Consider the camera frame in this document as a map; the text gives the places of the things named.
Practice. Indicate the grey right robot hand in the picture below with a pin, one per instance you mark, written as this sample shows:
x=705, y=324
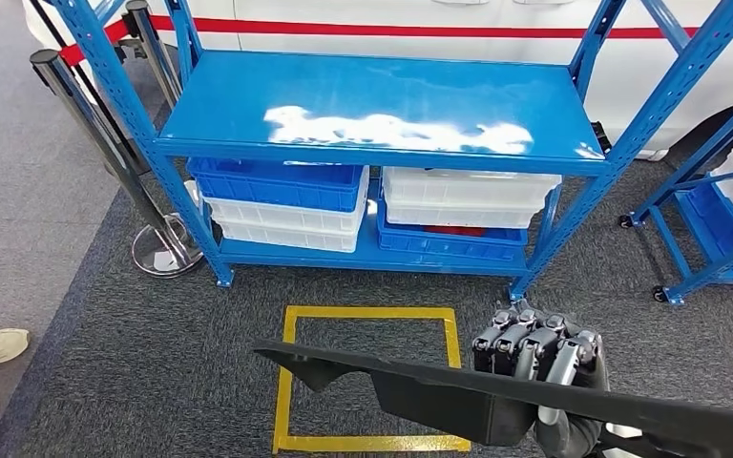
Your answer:
x=531, y=344

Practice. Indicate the red item in bin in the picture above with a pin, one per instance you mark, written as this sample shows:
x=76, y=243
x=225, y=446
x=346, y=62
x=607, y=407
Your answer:
x=455, y=231

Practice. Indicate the yellow floor tape square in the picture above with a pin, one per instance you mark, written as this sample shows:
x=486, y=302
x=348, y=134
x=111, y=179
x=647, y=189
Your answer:
x=366, y=311

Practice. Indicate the white car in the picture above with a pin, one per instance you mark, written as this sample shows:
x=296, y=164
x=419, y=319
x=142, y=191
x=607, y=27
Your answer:
x=373, y=7

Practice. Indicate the long red barrier belt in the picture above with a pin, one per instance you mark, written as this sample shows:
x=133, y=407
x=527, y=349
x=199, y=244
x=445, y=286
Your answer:
x=373, y=28

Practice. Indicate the small black device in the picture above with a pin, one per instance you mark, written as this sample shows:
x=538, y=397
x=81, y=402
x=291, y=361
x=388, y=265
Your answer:
x=600, y=138

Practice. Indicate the blue plastic bin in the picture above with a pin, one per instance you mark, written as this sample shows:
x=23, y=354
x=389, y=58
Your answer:
x=711, y=218
x=278, y=183
x=449, y=248

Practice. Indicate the black plastic frame part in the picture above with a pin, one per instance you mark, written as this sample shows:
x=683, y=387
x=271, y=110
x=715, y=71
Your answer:
x=455, y=404

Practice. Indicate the short red barrier belt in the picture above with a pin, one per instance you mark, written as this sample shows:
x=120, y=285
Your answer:
x=91, y=44

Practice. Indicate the blue metal shelf rack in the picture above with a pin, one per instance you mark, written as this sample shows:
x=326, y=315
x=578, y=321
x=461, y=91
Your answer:
x=341, y=82
x=689, y=165

